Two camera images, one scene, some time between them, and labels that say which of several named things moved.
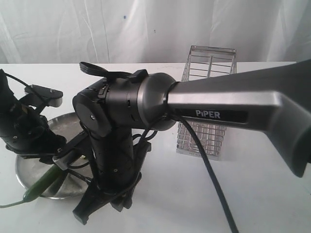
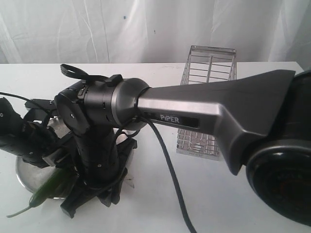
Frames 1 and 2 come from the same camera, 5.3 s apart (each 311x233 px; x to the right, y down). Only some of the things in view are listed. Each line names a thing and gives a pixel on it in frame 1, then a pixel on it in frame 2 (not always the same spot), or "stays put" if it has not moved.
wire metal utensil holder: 202,62 stays put
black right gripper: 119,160 → 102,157
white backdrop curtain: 136,31 stays put
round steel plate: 30,170 stays put
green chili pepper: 37,189 → 53,187
